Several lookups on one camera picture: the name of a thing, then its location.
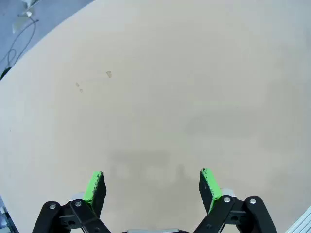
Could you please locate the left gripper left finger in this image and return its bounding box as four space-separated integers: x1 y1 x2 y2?
33 171 113 233

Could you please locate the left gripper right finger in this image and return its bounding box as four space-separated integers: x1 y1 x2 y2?
193 167 279 233

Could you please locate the aluminium table frame profile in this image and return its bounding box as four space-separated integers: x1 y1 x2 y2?
286 205 311 233

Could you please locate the black floor cable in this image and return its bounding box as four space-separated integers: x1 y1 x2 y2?
0 18 39 80

